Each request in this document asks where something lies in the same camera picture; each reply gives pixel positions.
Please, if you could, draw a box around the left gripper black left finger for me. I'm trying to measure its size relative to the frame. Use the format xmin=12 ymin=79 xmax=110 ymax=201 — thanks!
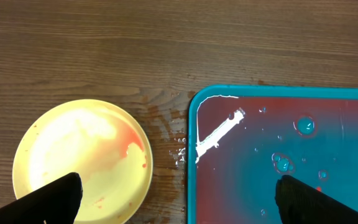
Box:
xmin=0 ymin=172 xmax=83 ymax=224

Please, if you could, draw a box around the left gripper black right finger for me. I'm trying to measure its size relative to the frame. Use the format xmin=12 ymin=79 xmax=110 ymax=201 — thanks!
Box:
xmin=275 ymin=175 xmax=358 ymax=224

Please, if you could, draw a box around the yellow-green plate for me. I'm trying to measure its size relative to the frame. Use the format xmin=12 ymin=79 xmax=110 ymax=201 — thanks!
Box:
xmin=12 ymin=99 xmax=153 ymax=223

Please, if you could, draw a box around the teal plastic tray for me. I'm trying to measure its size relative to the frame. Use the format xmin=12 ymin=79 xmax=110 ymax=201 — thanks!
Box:
xmin=186 ymin=85 xmax=358 ymax=223

